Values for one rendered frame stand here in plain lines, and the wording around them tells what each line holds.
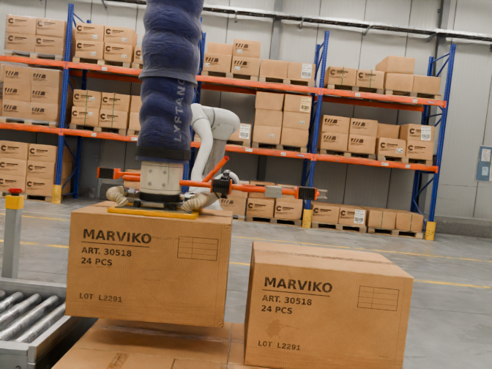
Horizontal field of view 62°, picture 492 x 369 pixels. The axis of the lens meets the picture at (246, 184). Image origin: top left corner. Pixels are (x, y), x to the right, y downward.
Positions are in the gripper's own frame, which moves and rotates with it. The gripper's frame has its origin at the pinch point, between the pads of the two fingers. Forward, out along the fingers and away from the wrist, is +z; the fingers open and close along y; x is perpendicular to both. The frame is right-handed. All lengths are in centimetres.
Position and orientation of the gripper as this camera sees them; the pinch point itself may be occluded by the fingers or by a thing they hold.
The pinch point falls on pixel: (224, 186)
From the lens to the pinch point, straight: 170.8
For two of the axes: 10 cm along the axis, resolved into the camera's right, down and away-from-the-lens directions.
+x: -10.0, -1.0, 0.1
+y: -1.0, 9.9, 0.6
